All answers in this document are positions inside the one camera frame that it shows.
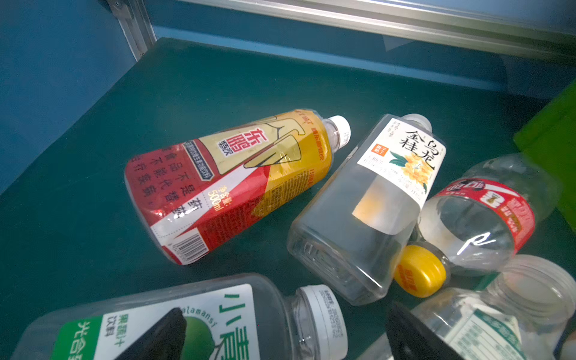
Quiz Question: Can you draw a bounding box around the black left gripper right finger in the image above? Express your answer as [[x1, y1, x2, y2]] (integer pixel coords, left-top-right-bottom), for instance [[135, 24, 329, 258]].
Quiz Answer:
[[386, 301, 464, 360]]

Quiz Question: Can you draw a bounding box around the aluminium back frame rail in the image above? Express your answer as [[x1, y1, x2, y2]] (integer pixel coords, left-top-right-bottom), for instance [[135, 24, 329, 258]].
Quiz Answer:
[[204, 0, 575, 66]]

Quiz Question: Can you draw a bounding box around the clear lime juice bottle left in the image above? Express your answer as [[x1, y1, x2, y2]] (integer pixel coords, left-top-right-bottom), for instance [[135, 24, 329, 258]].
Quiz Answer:
[[12, 273, 348, 359]]

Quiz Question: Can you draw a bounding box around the aluminium left frame post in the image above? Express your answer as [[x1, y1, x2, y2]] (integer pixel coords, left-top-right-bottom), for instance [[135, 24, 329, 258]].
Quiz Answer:
[[106, 0, 157, 62]]

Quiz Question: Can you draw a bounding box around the clear square osmanthus tea bottle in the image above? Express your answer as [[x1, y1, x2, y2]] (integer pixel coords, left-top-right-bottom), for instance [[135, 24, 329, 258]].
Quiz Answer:
[[287, 113, 447, 306]]

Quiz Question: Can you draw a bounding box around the red gold energy drink bottle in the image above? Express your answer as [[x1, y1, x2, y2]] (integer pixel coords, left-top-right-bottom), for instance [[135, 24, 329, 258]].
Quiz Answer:
[[124, 109, 351, 266]]

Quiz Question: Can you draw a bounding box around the clear wide jar bottle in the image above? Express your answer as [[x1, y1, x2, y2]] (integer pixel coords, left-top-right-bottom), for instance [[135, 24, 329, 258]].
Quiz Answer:
[[355, 254, 576, 360]]

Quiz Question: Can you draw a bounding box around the green plastic bin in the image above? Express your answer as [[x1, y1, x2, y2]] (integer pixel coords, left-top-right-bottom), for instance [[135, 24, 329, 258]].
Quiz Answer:
[[513, 82, 575, 228]]

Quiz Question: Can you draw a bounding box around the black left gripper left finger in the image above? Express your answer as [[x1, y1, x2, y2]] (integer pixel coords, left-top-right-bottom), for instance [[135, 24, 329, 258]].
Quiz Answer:
[[116, 307, 187, 360]]

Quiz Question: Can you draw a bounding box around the clear bottle red label yellow cap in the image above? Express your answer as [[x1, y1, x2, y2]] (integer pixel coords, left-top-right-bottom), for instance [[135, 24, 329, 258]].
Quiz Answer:
[[394, 153, 562, 298]]

